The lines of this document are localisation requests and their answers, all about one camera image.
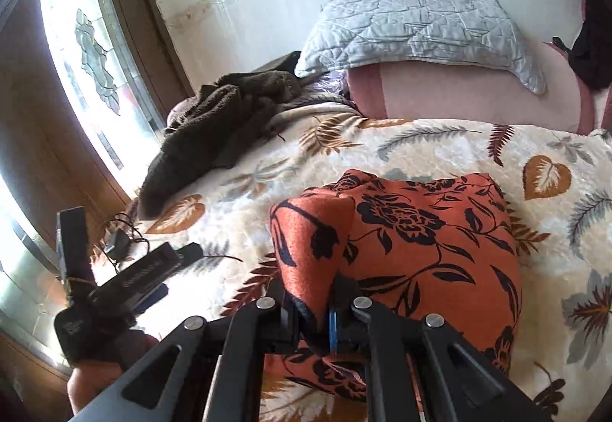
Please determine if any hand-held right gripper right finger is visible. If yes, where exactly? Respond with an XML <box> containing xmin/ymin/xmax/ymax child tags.
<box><xmin>330</xmin><ymin>276</ymin><xmax>553</xmax><ymax>422</ymax></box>

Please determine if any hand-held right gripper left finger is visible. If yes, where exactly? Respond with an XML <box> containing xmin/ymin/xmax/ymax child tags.
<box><xmin>72</xmin><ymin>279</ymin><xmax>307</xmax><ymax>422</ymax></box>

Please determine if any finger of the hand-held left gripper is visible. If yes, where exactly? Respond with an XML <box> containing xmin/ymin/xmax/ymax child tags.
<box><xmin>111</xmin><ymin>243</ymin><xmax>204</xmax><ymax>304</ymax></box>
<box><xmin>134</xmin><ymin>284</ymin><xmax>169</xmax><ymax>314</ymax></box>

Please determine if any orange floral garment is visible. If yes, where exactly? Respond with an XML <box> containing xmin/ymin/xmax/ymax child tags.
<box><xmin>268</xmin><ymin>170</ymin><xmax>524</xmax><ymax>404</ymax></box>

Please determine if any person's left hand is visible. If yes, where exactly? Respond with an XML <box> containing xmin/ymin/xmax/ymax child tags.
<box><xmin>67</xmin><ymin>331</ymin><xmax>158</xmax><ymax>418</ymax></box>

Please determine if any brown fleece blanket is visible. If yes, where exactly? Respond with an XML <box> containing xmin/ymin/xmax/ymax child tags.
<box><xmin>138</xmin><ymin>68</ymin><xmax>303</xmax><ymax>219</ymax></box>

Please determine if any cream leaf-print blanket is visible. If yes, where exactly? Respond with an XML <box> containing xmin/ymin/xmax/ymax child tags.
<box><xmin>129</xmin><ymin>102</ymin><xmax>612</xmax><ymax>422</ymax></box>

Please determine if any patterned glass window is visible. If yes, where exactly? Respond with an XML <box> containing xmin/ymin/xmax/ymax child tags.
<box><xmin>0</xmin><ymin>0</ymin><xmax>168</xmax><ymax>375</ymax></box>

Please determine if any shiny purple cloth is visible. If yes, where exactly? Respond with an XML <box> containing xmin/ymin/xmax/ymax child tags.
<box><xmin>296</xmin><ymin>71</ymin><xmax>355</xmax><ymax>100</ymax></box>

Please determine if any pink bed sheet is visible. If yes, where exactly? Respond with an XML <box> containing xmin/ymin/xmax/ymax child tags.
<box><xmin>344</xmin><ymin>40</ymin><xmax>612</xmax><ymax>136</ymax></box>

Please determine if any grey quilted pillow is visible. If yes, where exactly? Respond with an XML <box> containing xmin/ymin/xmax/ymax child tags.
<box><xmin>294</xmin><ymin>0</ymin><xmax>548</xmax><ymax>95</ymax></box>

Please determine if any dark hanging cloth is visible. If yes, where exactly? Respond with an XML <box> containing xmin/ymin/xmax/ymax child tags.
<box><xmin>566</xmin><ymin>0</ymin><xmax>612</xmax><ymax>93</ymax></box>

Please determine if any black charger cable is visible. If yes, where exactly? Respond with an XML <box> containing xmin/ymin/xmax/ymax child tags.
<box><xmin>98</xmin><ymin>212</ymin><xmax>149</xmax><ymax>270</ymax></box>

